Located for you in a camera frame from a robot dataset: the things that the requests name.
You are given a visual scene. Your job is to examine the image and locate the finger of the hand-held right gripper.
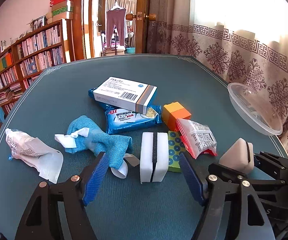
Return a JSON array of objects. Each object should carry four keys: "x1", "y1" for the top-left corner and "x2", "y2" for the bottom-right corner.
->
[
  {"x1": 208, "y1": 162, "x2": 250, "y2": 183},
  {"x1": 253, "y1": 151, "x2": 288, "y2": 181}
]

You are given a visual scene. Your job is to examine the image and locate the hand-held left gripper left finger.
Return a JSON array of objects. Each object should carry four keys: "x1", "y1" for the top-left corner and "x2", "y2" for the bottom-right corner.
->
[{"x1": 14, "y1": 151, "x2": 109, "y2": 240}]

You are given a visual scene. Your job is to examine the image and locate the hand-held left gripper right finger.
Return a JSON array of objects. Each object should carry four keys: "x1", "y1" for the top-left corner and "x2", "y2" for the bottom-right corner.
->
[{"x1": 179, "y1": 152, "x2": 276, "y2": 240}]

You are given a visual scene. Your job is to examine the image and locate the white sponge with black stripe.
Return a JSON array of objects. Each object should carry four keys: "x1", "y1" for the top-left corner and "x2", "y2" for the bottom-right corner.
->
[
  {"x1": 219, "y1": 137, "x2": 255, "y2": 173},
  {"x1": 139, "y1": 131, "x2": 169, "y2": 183}
]

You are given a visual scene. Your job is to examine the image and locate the green sponge with blue circles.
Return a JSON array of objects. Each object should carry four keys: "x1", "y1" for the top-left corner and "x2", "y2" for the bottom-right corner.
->
[{"x1": 167, "y1": 131, "x2": 186, "y2": 173}]

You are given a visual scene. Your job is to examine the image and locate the blue cloth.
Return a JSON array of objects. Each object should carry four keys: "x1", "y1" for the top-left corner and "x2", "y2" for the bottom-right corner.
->
[{"x1": 66, "y1": 115, "x2": 134, "y2": 172}]

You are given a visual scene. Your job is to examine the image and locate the red and white packet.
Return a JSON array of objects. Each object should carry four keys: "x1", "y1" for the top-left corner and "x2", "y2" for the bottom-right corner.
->
[{"x1": 175, "y1": 118, "x2": 218, "y2": 160}]

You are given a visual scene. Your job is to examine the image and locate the white tissue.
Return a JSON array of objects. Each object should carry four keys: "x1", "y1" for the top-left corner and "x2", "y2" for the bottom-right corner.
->
[{"x1": 54, "y1": 127, "x2": 89, "y2": 148}]

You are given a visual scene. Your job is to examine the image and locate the clear plastic bowl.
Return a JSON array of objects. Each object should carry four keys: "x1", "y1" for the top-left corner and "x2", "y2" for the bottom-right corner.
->
[{"x1": 227, "y1": 82, "x2": 284, "y2": 136}]

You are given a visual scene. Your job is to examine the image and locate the blue cracker packet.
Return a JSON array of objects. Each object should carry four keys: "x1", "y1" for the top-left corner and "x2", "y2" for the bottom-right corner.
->
[{"x1": 105, "y1": 104, "x2": 163, "y2": 135}]

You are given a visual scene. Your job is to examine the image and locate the orange and yellow block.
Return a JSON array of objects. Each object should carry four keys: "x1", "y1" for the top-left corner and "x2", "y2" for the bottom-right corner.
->
[{"x1": 163, "y1": 102, "x2": 192, "y2": 132}]

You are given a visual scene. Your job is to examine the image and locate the white medicine box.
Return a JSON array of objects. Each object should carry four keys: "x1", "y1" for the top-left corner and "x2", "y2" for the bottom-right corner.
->
[{"x1": 93, "y1": 77, "x2": 158, "y2": 115}]

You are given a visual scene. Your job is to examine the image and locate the white paper band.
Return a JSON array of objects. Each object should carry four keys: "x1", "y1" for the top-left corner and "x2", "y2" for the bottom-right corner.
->
[{"x1": 110, "y1": 154, "x2": 139, "y2": 179}]

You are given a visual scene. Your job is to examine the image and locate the white plastic packet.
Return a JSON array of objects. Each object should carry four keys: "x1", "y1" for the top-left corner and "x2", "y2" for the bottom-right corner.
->
[{"x1": 5, "y1": 128, "x2": 64, "y2": 183}]

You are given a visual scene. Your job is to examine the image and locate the small blue packet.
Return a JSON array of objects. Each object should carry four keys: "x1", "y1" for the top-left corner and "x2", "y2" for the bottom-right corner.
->
[{"x1": 88, "y1": 87, "x2": 111, "y2": 110}]

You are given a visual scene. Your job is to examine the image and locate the patterned curtain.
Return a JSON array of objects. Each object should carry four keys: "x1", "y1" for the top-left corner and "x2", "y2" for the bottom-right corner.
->
[{"x1": 146, "y1": 0, "x2": 288, "y2": 155}]

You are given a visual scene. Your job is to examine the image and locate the wooden bookshelf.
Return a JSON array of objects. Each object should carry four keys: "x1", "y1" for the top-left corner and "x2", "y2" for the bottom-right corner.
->
[{"x1": 0, "y1": 19, "x2": 72, "y2": 133}]

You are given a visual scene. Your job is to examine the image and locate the rows of books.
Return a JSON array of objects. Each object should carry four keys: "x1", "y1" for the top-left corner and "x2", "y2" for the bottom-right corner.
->
[{"x1": 0, "y1": 25, "x2": 64, "y2": 110}]

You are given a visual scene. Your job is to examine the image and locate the wooden door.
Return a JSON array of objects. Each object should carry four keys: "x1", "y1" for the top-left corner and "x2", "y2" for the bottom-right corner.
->
[{"x1": 135, "y1": 0, "x2": 151, "y2": 54}]

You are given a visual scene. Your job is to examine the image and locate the hanging purple pants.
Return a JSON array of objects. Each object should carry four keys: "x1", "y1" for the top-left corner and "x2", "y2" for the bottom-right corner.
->
[{"x1": 105, "y1": 7, "x2": 127, "y2": 49}]

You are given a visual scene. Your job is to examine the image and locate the green box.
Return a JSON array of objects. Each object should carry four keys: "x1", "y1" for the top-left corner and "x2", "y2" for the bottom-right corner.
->
[{"x1": 52, "y1": 6, "x2": 74, "y2": 17}]

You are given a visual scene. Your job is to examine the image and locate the wooden door frame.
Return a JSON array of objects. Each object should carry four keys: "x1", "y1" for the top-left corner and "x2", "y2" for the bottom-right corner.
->
[{"x1": 72, "y1": 0, "x2": 96, "y2": 60}]

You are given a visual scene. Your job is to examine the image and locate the photo frame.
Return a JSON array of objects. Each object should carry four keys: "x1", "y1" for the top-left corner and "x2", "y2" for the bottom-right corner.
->
[{"x1": 33, "y1": 16, "x2": 47, "y2": 30}]

